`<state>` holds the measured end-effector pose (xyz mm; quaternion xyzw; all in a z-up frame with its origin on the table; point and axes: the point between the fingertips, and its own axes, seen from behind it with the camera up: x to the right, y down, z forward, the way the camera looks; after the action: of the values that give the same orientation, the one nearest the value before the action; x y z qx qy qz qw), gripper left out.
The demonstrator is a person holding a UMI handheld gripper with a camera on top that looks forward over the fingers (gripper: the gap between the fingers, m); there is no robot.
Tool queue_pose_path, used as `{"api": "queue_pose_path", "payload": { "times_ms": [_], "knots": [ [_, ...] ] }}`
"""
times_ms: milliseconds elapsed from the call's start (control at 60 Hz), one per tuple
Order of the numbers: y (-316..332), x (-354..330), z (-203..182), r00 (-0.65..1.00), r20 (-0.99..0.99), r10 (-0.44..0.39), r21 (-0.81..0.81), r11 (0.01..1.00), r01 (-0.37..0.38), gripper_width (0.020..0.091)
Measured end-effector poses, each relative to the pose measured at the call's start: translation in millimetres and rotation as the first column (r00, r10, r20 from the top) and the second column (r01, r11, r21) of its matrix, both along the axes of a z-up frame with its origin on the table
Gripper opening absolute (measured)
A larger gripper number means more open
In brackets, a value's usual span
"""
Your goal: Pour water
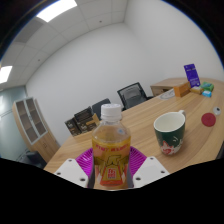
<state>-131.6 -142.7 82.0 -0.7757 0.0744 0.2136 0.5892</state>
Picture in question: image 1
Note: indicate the yellow drink bottle white cap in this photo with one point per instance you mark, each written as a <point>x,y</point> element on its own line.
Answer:
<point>111,146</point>

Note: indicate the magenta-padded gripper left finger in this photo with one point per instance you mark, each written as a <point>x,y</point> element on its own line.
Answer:
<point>71,171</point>

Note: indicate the small blue pack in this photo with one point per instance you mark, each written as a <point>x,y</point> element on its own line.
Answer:
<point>207,93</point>

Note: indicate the black padded office chair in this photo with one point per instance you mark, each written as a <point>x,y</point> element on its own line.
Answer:
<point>100,106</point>

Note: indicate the large ceiling light panel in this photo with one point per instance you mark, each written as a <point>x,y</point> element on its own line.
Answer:
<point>56,10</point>

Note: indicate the large dark brown box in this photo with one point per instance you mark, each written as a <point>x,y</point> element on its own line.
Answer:
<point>85,119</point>

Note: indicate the flat round red coaster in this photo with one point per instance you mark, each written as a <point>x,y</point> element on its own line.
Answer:
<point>208,119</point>

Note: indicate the ceiling air vent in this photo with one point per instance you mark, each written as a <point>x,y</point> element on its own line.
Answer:
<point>28,30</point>

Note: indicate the wooden side cabinet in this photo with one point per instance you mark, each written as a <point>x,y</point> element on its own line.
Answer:
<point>163,86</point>

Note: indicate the orange wooden tissue box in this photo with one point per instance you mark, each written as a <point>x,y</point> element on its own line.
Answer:
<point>182,89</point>

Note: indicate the small ceiling light panel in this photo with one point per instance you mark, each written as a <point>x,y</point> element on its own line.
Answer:
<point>5,74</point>

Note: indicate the small tan box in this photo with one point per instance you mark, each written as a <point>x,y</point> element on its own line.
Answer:
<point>196,90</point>

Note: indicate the black mesh office chair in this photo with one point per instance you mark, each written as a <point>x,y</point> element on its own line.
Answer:
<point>132,95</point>

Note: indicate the purple standing pouch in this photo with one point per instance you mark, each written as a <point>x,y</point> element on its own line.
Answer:
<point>192,75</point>

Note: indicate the small dark brown box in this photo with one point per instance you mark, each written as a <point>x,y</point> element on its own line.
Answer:
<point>71,127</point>

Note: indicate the wooden glass-door shelf cabinet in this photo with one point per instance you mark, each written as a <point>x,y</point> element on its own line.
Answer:
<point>43,146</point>

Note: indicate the small white round disc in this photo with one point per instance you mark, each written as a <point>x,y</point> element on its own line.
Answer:
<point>217,111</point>

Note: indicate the round grey plate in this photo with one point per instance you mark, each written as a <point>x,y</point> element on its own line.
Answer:
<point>166,95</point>

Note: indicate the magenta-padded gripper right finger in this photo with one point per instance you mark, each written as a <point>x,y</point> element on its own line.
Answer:
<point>151,170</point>

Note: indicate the green floral mug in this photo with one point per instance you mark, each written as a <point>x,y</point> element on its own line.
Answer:
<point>170,135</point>

